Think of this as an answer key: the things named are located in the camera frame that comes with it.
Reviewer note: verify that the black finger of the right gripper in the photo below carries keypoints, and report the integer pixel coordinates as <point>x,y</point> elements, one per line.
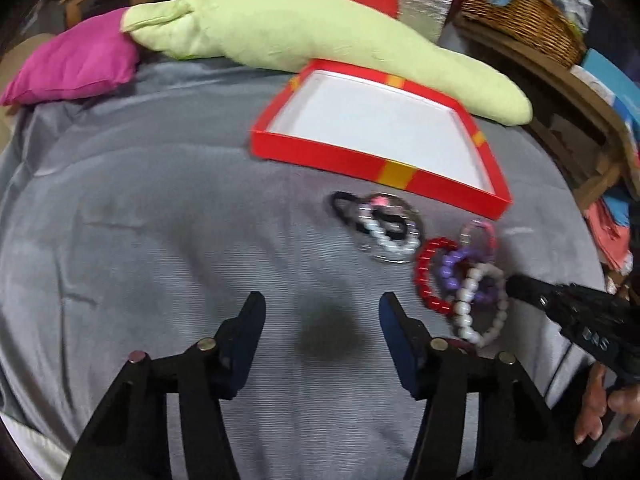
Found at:
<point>548,298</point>

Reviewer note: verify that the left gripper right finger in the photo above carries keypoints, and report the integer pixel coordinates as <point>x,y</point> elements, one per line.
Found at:
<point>517,437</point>

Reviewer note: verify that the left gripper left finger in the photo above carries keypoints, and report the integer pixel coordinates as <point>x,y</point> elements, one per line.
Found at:
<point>127,435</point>

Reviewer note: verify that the silver metal bangle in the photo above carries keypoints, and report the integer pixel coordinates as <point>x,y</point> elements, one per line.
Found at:
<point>386,227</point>

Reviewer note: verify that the person right hand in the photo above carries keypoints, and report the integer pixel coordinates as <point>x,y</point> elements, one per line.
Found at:
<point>596,401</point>

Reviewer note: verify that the wooden side table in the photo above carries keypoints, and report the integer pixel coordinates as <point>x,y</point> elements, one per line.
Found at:
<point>584,136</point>

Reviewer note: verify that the blue fashion box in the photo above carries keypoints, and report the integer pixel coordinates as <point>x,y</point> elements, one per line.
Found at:
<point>615,79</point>

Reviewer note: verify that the red shallow box tray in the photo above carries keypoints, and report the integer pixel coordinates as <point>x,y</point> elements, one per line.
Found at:
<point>381,128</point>

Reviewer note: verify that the wicker basket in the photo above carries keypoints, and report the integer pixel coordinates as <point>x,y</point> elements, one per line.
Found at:
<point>538,24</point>

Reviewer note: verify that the magenta pillow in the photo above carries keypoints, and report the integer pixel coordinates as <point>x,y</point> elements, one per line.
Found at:
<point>90,59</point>

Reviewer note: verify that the light green rolled blanket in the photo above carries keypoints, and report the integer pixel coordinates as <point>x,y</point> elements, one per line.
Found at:
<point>286,35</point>

